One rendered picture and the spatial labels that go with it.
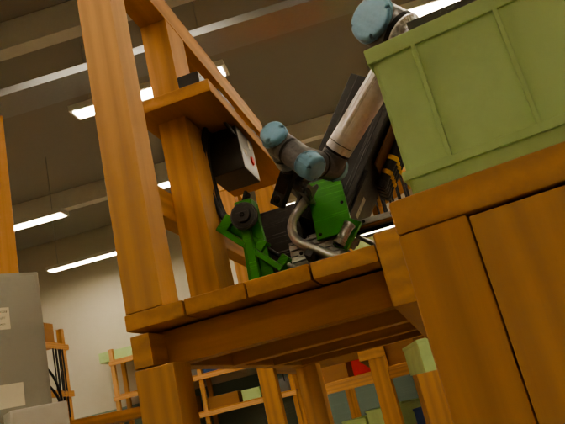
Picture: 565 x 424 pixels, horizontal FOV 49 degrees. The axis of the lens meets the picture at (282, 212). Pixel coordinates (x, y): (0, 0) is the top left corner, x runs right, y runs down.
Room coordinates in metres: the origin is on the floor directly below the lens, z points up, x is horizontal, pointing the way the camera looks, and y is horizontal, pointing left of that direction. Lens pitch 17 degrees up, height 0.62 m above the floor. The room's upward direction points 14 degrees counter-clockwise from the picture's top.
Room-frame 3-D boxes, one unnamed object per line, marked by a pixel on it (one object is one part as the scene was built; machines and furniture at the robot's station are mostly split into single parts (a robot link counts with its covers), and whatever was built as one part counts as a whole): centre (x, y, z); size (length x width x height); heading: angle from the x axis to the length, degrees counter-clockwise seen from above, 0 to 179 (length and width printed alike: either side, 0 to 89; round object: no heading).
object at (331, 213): (1.88, -0.15, 1.17); 0.13 x 0.12 x 0.20; 169
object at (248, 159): (1.90, 0.12, 1.42); 0.17 x 0.12 x 0.15; 169
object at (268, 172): (2.01, 0.15, 1.52); 0.90 x 0.25 x 0.04; 169
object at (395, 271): (1.91, -0.38, 0.82); 1.50 x 0.14 x 0.15; 169
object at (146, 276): (2.02, 0.19, 1.36); 1.49 x 0.09 x 0.97; 169
